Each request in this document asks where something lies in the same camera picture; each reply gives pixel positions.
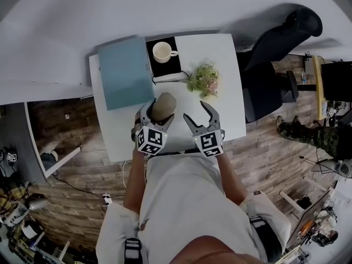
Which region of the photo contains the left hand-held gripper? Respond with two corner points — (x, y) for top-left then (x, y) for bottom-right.
(135, 98), (175, 157)

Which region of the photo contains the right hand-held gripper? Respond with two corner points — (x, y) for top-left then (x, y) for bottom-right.
(182, 100), (226, 158)

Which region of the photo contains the tan brown vase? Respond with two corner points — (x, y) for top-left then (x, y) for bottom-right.
(150, 91), (177, 122)

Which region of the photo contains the person's left forearm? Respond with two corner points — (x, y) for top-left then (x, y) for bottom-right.
(123, 147), (149, 214)

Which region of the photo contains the person's right forearm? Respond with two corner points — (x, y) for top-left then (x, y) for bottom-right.
(216, 154), (248, 206)

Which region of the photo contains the person's left hand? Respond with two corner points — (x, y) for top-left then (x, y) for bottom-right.
(130, 115), (141, 142)

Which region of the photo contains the dried flower bouquet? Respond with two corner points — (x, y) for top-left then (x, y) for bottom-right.
(186, 60), (221, 98)

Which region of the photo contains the black notebook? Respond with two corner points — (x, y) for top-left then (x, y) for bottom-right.
(145, 36), (189, 84)

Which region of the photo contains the blue-grey folder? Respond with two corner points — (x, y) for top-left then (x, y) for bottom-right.
(98, 36), (155, 112)

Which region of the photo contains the cream cup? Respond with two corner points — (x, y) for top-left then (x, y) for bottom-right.
(152, 41), (179, 64)

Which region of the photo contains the black office chair with headrest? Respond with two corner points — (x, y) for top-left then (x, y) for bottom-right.
(236, 8), (323, 124)

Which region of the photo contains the person's white shirt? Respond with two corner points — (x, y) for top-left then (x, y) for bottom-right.
(95, 151), (292, 264)

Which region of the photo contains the yellow wooden table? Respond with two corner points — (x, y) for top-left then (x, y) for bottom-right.
(312, 55), (328, 120)

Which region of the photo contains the black monitor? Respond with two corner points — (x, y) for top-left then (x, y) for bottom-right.
(320, 60), (352, 103)

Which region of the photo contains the white grey chair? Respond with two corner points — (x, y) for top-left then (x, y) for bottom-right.
(24, 196), (51, 211)

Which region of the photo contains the white cable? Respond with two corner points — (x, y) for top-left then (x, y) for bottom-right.
(122, 159), (129, 189)

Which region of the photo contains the black cable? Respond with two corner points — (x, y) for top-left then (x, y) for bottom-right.
(52, 174), (124, 197)

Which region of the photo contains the black harness strap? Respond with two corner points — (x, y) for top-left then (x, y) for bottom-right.
(249, 216), (284, 261)
(124, 238), (142, 264)

